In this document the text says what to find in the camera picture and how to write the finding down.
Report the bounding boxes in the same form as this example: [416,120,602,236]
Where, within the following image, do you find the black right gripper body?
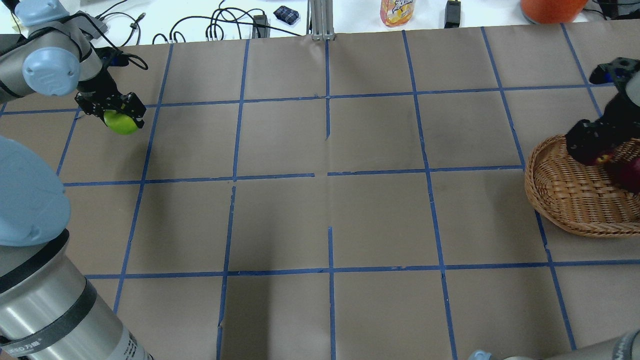
[566,100,640,166]

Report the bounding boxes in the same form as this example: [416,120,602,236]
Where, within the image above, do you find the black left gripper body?
[75,70,147,130]

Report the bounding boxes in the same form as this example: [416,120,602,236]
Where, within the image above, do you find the dark purple apple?
[593,150,615,166]

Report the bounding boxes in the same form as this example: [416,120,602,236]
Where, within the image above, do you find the green apple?
[103,110,139,135]

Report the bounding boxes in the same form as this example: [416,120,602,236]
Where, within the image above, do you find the red apple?
[617,157,640,194]

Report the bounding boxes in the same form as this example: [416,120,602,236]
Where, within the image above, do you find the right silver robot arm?
[564,73,639,166]

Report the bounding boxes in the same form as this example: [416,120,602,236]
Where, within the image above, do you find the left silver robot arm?
[0,0,153,360]

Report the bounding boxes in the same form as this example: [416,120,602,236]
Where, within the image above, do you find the woven wicker basket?
[525,134,640,239]

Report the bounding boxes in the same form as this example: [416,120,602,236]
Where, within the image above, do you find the orange cylindrical container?
[519,0,588,24]

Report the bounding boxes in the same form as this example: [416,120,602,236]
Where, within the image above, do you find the black power adapter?
[443,0,462,28]

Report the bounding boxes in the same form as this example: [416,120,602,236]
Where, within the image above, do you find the small blue device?
[273,6,300,26]

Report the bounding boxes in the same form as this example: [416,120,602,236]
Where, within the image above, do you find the yellow drink bottle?
[379,0,416,28]

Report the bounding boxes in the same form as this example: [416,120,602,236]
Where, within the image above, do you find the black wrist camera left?
[94,47,130,69]

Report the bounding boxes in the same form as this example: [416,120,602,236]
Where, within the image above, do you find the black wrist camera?
[589,57,640,87]
[94,47,130,69]

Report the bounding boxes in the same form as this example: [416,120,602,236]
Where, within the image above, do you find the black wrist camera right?
[589,57,640,87]

